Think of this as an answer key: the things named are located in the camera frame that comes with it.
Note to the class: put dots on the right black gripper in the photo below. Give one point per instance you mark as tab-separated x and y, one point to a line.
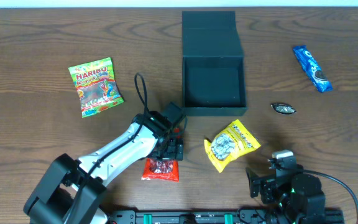
255	182

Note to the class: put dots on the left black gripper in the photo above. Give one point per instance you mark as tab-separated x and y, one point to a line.
173	149

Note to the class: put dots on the red Hacks candy bag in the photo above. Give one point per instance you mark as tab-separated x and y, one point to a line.
162	170

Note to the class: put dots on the yellow Hacks candy bag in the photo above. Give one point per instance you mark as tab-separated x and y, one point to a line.
234	141

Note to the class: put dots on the green Haribo gummy bag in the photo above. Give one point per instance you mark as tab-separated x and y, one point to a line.
96	86

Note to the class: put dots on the blue Oreo cookie pack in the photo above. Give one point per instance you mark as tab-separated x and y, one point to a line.
312	69

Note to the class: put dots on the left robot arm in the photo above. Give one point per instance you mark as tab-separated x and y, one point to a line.
71	190

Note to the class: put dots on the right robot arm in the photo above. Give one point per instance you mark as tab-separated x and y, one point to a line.
297	196

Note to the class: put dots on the small black candy wrapper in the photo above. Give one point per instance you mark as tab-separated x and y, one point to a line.
283	108

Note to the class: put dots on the dark green open box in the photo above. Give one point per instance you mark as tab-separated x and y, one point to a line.
213	80

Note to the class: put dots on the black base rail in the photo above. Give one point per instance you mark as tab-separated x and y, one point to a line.
241	216

